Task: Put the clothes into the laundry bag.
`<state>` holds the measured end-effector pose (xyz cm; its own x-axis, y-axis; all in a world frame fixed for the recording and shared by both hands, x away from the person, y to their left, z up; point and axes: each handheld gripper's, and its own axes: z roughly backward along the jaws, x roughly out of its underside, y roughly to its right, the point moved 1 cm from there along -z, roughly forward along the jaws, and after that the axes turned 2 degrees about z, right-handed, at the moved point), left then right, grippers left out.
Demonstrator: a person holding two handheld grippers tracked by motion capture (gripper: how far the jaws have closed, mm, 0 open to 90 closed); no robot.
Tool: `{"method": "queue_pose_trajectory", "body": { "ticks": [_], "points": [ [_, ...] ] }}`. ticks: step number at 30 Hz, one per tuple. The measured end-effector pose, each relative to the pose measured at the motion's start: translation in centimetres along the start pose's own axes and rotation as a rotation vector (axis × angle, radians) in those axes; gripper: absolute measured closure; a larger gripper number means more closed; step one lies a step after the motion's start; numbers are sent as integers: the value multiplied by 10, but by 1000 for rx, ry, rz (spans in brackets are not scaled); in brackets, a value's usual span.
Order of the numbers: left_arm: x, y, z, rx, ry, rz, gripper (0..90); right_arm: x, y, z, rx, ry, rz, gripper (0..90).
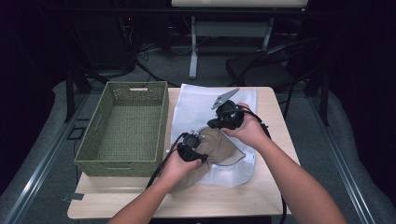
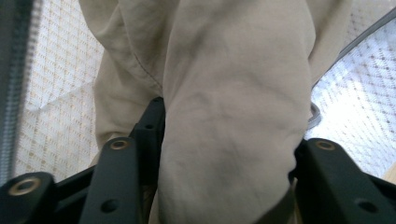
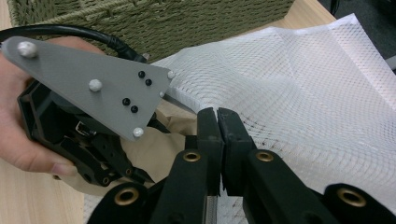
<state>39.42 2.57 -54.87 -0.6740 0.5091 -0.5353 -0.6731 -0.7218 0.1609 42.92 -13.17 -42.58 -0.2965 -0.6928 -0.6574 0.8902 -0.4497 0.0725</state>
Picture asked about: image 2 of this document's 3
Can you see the white mesh laundry bag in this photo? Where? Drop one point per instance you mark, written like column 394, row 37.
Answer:
column 59, row 102

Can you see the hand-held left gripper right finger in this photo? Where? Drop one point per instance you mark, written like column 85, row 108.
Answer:
column 295, row 161

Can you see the beige cloth garment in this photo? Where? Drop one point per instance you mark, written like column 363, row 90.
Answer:
column 230, row 109

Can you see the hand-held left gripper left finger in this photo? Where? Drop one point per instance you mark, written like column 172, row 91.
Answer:
column 151, row 124

